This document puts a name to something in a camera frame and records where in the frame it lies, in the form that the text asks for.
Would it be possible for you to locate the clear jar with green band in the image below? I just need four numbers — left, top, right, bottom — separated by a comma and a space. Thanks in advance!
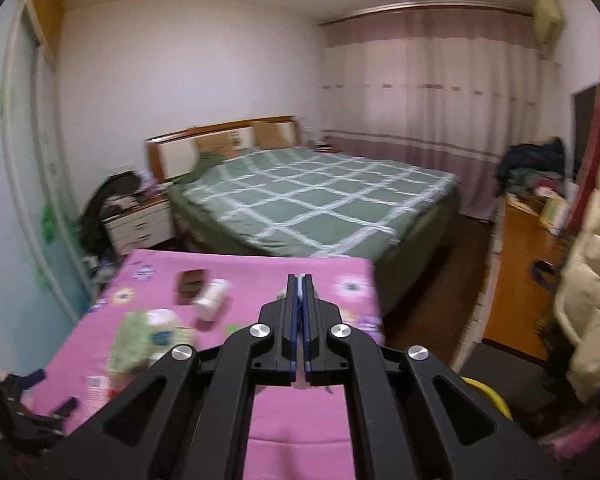
107, 310, 156, 382

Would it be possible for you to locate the dark green garment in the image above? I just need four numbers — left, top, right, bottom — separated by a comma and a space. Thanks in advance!
177, 151, 227, 186

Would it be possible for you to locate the white cylindrical bottle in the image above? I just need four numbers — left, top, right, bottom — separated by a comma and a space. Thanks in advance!
192, 278, 232, 322

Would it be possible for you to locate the pink fabric item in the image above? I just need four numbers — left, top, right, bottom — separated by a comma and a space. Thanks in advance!
537, 407, 600, 462

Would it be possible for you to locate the dark blue strap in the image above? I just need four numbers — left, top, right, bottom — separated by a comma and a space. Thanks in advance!
530, 259, 565, 292

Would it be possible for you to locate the pink floral tablecloth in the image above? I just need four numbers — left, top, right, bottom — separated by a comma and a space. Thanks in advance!
27, 249, 385, 480

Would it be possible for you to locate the pile of dark clothes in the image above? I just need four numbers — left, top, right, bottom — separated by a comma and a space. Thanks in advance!
495, 136, 568, 198

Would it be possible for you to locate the black clothing heap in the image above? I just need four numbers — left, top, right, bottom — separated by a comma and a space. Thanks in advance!
79, 171, 143, 261

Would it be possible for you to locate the brown snack packet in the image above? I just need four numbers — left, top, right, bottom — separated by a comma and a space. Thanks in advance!
175, 269, 210, 307

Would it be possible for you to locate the cream puffy jacket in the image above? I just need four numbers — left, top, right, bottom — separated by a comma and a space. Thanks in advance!
552, 150, 600, 401

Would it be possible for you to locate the orange wooden cabinet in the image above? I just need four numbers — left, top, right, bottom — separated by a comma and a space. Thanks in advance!
472, 194, 578, 361

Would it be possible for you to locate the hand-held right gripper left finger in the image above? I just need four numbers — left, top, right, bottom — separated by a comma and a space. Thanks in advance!
35, 274, 301, 480

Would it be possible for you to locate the wooden bed headboard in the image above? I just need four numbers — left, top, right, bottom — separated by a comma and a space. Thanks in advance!
146, 115, 305, 185

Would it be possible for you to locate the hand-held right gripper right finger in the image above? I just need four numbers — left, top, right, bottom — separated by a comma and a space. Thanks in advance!
300, 274, 566, 480

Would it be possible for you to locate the dark flat screen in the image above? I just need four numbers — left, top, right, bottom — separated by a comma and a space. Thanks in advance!
571, 82, 600, 183

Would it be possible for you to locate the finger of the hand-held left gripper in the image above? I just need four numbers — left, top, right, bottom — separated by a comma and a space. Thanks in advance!
5, 368, 47, 392
49, 396, 78, 419

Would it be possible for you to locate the bed with green plaid sheet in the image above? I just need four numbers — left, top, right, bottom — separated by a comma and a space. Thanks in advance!
167, 146, 460, 311

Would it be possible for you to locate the light green box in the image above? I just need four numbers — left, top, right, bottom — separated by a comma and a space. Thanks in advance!
536, 187, 577, 235

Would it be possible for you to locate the wall air conditioner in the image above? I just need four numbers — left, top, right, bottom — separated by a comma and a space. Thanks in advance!
532, 0, 566, 60

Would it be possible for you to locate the pink and white curtain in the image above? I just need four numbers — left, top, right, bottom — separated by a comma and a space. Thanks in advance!
317, 2, 543, 221

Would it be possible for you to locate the wardrobe with pale sliding doors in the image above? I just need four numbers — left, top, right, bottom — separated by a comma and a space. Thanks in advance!
0, 0, 92, 328

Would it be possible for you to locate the white nightstand with wooden top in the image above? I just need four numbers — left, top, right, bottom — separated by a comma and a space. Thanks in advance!
103, 196, 177, 257

